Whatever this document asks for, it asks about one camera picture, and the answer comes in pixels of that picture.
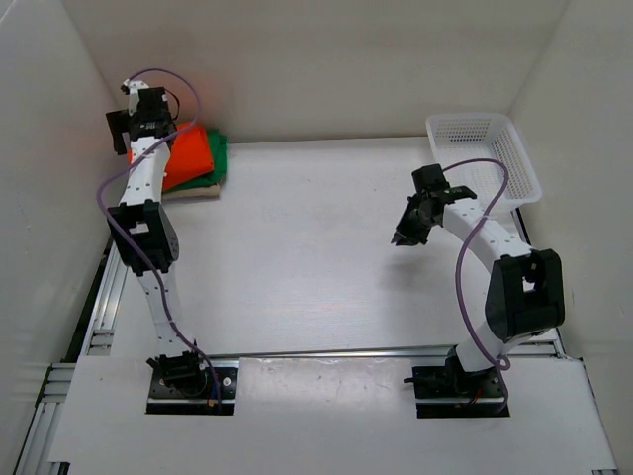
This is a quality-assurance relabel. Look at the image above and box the orange t shirt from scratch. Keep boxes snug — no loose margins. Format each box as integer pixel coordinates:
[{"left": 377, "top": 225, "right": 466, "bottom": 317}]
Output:
[{"left": 126, "top": 123, "right": 215, "bottom": 192}]

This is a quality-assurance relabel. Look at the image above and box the green t shirt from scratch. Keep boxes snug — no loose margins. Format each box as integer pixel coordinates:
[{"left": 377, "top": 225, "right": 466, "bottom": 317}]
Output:
[{"left": 165, "top": 128, "right": 231, "bottom": 194}]

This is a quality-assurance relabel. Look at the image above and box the beige t shirt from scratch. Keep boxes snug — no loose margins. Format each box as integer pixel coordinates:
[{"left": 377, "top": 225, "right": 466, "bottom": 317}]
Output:
[{"left": 162, "top": 184, "right": 221, "bottom": 201}]

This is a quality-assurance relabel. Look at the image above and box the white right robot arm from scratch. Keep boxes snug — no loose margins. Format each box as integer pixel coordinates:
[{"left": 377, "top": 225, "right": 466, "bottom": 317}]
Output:
[{"left": 392, "top": 186, "right": 565, "bottom": 396}]

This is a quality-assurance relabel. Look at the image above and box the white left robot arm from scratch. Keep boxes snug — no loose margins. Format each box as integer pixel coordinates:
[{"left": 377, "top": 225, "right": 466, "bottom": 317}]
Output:
[{"left": 102, "top": 110, "right": 209, "bottom": 397}]

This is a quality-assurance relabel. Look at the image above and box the white plastic basket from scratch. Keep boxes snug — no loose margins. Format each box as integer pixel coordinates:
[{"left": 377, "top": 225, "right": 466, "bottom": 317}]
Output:
[{"left": 425, "top": 113, "right": 542, "bottom": 216}]

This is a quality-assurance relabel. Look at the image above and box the white front cover board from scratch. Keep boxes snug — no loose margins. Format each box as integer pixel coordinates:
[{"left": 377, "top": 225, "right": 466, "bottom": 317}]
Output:
[{"left": 49, "top": 356, "right": 616, "bottom": 474}]

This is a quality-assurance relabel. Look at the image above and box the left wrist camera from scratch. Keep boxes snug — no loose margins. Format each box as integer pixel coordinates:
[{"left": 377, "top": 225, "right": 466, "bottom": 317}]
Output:
[{"left": 121, "top": 79, "right": 180, "bottom": 120}]

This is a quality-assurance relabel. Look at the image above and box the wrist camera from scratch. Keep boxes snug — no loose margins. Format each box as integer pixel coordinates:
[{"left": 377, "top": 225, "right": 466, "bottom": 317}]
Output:
[
  {"left": 121, "top": 79, "right": 180, "bottom": 120},
  {"left": 411, "top": 163, "right": 450, "bottom": 194}
]

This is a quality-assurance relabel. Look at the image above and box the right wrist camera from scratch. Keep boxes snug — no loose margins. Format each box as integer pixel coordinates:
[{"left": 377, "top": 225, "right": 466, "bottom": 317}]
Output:
[{"left": 411, "top": 163, "right": 450, "bottom": 194}]

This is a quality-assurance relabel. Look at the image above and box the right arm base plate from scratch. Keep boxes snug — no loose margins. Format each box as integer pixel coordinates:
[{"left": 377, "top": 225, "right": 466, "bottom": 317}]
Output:
[{"left": 404, "top": 366, "right": 510, "bottom": 420}]

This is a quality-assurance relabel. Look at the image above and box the aluminium front rail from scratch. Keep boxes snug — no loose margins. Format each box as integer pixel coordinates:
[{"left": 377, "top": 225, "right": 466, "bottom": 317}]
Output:
[{"left": 210, "top": 339, "right": 566, "bottom": 360}]

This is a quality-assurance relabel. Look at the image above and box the aluminium table edge rail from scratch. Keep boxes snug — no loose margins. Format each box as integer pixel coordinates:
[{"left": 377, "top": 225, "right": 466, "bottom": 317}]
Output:
[{"left": 80, "top": 238, "right": 128, "bottom": 356}]

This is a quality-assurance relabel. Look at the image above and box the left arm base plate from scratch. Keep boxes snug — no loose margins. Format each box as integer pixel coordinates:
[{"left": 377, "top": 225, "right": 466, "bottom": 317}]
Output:
[{"left": 145, "top": 359, "right": 239, "bottom": 416}]

